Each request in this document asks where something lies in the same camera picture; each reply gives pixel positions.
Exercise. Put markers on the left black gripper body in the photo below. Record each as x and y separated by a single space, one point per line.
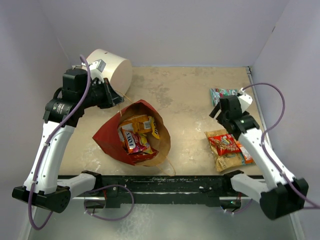
99 95

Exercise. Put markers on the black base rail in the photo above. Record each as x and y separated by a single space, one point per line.
208 190

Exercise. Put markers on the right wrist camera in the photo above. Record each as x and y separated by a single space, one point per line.
245 99

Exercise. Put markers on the yellow M&M's packet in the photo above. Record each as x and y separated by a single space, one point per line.
154 130

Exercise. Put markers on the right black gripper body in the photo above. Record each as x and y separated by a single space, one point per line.
220 118

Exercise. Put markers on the white cylinder container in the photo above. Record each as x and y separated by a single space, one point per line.
116 69

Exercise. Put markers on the gold chips bag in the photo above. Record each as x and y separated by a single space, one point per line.
227 161

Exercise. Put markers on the orange yellow snack bag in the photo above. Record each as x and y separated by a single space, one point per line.
137 124

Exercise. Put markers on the red snack packet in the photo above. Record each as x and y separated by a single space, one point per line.
224 144

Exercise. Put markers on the red paper bag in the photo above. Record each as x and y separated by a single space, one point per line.
112 142

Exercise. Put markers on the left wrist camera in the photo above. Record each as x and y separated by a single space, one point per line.
96 66

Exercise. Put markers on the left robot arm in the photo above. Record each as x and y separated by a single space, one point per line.
81 89

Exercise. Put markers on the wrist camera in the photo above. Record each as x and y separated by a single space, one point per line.
245 99
96 66

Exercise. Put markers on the teal candy packet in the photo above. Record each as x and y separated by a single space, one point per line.
217 93

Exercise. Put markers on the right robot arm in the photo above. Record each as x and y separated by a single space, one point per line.
281 193

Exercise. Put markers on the orange Fox's candy bag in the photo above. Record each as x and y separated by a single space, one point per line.
136 143

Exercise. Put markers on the orange small snack packet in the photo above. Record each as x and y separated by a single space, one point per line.
247 157

